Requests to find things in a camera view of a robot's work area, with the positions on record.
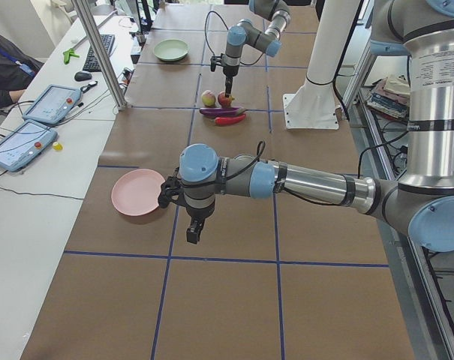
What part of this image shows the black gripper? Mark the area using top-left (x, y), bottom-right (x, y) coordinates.
top-left (186, 203), bottom-right (214, 244)
top-left (223, 64), bottom-right (237, 98)

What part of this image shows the pink green peach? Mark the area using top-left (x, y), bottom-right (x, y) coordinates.
top-left (201, 90), bottom-right (216, 107)

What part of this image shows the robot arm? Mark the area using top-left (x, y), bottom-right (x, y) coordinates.
top-left (220, 0), bottom-right (291, 98)
top-left (158, 1), bottom-right (454, 252)

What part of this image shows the purple eggplant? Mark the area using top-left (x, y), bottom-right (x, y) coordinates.
top-left (199, 107), bottom-right (246, 118)

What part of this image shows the red chili pepper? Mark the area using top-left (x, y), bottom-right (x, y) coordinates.
top-left (215, 113), bottom-right (246, 126)

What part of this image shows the green plate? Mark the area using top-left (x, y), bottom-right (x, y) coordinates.
top-left (153, 39), bottom-right (189, 62)

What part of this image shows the pink plate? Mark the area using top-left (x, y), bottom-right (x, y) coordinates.
top-left (111, 169), bottom-right (164, 216)

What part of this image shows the black keyboard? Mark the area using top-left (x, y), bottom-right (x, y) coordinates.
top-left (82, 34), bottom-right (116, 73)

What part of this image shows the black computer mouse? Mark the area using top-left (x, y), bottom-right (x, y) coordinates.
top-left (74, 70), bottom-right (92, 82)

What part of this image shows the stack of books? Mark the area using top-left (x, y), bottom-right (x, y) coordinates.
top-left (366, 75), bottom-right (410, 119)

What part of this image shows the small yellow toy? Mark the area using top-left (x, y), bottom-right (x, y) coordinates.
top-left (53, 142), bottom-right (63, 151)

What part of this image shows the green plastic clip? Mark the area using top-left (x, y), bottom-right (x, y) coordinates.
top-left (62, 48), bottom-right (80, 65)

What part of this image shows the far teach pendant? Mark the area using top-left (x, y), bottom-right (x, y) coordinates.
top-left (22, 84), bottom-right (82, 125)

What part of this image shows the teach pendant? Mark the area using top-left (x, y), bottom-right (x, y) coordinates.
top-left (22, 84), bottom-right (82, 125)
top-left (0, 120), bottom-right (58, 172)

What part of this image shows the near teach pendant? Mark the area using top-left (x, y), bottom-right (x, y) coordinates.
top-left (0, 120), bottom-right (58, 172)

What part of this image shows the seated person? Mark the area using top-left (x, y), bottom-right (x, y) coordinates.
top-left (0, 35), bottom-right (44, 109)

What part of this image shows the aluminium frame post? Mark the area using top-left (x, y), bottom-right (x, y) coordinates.
top-left (73, 1), bottom-right (127, 111)

